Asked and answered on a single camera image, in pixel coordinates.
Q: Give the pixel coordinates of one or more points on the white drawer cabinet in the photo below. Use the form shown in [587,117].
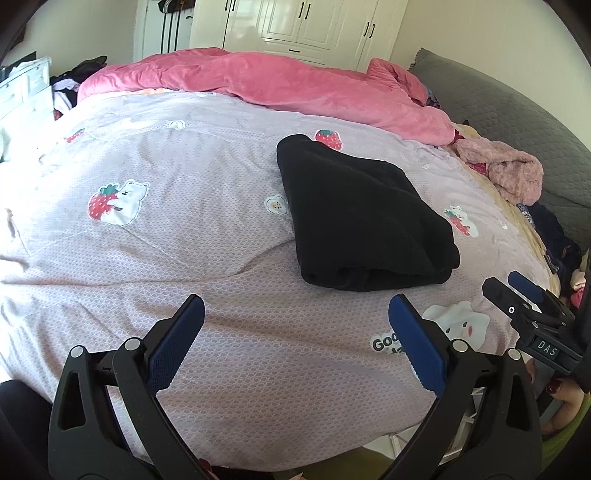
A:
[23,92]

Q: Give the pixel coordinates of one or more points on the pink quilt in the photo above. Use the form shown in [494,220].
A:
[277,78]

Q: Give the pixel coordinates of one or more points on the white wardrobe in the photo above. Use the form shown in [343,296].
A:
[300,27]

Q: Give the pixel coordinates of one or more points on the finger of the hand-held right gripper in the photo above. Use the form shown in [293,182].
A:
[524,284]
[503,297]

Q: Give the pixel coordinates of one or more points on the dark blue clothes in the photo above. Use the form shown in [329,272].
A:
[554,240]

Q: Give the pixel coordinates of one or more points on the white door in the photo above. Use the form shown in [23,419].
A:
[147,32]

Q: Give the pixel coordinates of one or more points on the person's right hand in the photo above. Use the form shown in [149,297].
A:
[568,401]

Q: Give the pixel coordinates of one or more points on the black long-sleeve shirt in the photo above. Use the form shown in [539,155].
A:
[360,217]

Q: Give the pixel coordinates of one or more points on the coat rack with bags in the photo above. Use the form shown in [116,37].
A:
[173,23]

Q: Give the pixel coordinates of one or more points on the pink fluffy garment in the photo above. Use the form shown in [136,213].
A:
[508,170]

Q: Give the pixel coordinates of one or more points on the pile of dark clothes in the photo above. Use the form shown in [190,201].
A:
[78,78]

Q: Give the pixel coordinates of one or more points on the strawberry print bed sheet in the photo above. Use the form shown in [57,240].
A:
[207,230]

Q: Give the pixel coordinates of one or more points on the grey padded headboard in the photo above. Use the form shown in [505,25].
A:
[508,106]

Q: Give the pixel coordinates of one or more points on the yellow-green cloth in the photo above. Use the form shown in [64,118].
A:
[568,457]

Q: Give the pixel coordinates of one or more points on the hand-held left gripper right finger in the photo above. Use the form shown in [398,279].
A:
[415,341]

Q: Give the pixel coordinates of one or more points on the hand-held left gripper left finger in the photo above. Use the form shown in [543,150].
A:
[178,337]

